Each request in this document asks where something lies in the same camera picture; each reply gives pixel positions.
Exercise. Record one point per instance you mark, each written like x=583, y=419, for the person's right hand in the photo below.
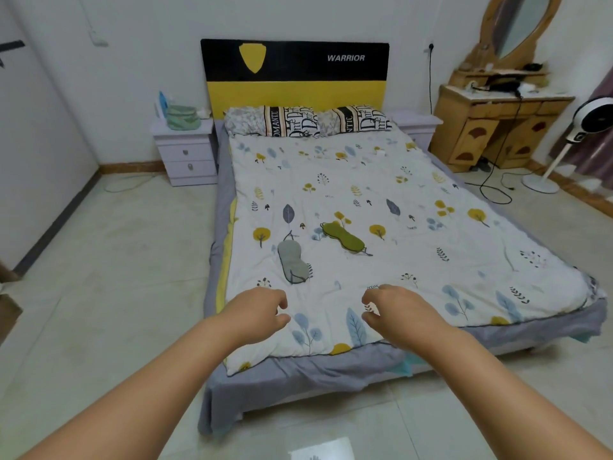
x=407, y=317

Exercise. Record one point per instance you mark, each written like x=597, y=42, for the person's left hand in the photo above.
x=251, y=315

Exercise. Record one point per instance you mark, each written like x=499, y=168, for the person's left thumb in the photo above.
x=281, y=322

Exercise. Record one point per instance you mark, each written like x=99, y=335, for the person's right thumb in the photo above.
x=372, y=321

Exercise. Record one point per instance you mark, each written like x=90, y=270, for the person's right forearm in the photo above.
x=498, y=402

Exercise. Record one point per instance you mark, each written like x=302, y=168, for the person's left forearm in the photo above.
x=139, y=402

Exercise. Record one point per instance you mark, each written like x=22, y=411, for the grey bed sheet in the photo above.
x=297, y=373

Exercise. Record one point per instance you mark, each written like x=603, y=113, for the teal cloth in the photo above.
x=409, y=365

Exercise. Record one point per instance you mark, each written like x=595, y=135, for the grey eye mask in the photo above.
x=292, y=261

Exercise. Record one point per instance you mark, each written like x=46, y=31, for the yellow underlay sheet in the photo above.
x=225, y=263

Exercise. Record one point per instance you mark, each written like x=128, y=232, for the green eye mask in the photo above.
x=342, y=237

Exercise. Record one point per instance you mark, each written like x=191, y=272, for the white leaf-print quilt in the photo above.
x=383, y=225

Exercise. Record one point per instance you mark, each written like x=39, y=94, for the lavender bedside table with drawers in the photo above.
x=184, y=150

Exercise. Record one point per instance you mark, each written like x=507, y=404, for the lettered patchwork pillow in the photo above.
x=357, y=119
x=273, y=121

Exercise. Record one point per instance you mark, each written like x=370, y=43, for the green fabric bag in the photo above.
x=182, y=117

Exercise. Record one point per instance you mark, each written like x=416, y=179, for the wooden dressing table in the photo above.
x=498, y=126

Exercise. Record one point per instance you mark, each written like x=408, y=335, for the black and yellow headboard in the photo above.
x=294, y=76

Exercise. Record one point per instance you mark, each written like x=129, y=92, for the blue and white packet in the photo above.
x=163, y=104

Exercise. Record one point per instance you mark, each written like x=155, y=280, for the white standing fan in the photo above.
x=570, y=143

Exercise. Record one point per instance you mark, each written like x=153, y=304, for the black hair dryer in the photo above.
x=505, y=85

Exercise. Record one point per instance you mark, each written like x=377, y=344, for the brown cardboard box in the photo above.
x=7, y=308

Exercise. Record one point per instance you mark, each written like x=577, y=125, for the dusky pink curtain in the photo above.
x=598, y=134

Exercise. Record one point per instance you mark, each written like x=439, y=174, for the oval wooden-framed mirror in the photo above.
x=519, y=23

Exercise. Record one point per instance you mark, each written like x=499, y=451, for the black wall bracket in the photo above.
x=10, y=48

